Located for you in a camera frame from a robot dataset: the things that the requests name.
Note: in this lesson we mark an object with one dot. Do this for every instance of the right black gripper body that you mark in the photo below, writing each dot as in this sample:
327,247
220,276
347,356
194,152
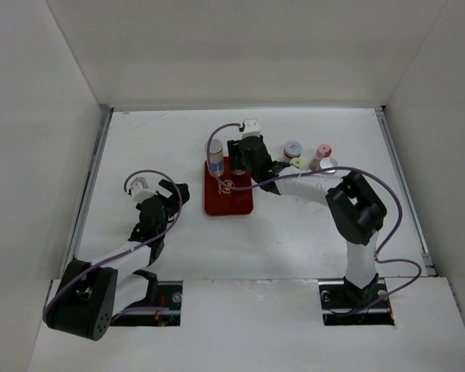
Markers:
249,167

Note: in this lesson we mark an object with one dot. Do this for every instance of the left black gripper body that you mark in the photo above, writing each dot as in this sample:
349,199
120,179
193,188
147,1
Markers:
168,213

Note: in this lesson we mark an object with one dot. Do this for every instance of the tall blue label spice bottle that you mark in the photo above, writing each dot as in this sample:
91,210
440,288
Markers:
214,158

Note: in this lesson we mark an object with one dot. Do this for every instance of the small jar red label lid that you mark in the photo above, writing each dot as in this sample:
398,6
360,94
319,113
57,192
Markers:
292,149

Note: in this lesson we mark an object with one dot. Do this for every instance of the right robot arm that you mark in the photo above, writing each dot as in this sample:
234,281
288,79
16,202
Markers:
358,213

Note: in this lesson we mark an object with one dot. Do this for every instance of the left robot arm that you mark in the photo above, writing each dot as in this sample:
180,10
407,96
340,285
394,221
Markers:
85,297

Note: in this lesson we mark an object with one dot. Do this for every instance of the cream yellow cap bottle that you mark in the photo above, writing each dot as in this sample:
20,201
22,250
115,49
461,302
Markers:
298,163

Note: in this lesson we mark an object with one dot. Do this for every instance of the red rectangular tray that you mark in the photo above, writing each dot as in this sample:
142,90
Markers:
219,201

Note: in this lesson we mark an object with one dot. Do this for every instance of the pink cap bottle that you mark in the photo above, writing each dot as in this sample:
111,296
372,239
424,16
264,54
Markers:
324,150

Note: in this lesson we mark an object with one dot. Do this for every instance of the silver cap white bottle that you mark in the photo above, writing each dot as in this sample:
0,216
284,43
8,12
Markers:
328,165

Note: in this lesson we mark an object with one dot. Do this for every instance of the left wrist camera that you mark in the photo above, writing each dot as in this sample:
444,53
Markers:
139,193

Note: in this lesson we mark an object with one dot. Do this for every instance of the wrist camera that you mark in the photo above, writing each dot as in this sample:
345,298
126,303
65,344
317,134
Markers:
139,193
250,127

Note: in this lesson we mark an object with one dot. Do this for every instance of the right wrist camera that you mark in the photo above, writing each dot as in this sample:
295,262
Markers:
250,127

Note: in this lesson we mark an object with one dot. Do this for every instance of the left aluminium table rail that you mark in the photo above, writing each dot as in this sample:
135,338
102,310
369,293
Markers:
89,185

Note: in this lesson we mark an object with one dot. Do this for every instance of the aluminium table rail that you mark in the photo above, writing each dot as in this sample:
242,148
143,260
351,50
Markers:
89,185
410,208

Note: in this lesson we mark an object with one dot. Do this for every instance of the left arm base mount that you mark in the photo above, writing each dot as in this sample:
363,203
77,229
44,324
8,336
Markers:
143,300

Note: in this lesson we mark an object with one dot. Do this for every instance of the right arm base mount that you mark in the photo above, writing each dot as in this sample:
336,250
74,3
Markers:
340,308

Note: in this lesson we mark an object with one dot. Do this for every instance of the right aluminium table rail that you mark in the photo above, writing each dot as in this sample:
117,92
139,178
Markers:
410,208

